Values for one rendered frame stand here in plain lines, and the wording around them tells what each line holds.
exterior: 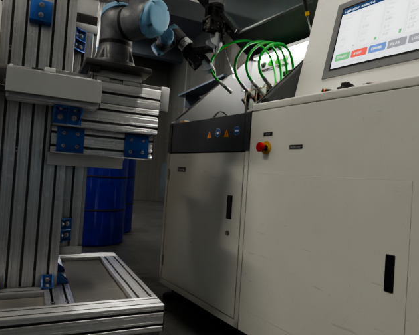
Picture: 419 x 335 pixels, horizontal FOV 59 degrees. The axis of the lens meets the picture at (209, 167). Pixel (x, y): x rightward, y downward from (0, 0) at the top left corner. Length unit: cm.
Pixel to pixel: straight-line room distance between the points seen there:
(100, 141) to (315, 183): 75
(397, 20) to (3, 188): 153
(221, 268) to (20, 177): 88
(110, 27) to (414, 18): 105
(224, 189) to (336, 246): 60
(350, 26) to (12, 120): 135
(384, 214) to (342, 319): 34
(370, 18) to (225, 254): 111
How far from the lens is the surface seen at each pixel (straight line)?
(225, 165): 164
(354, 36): 166
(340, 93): 126
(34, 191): 151
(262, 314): 150
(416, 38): 150
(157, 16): 136
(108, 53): 140
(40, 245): 154
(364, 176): 117
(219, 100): 227
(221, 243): 165
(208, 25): 176
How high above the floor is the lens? 68
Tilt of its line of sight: 1 degrees up
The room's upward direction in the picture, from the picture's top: 4 degrees clockwise
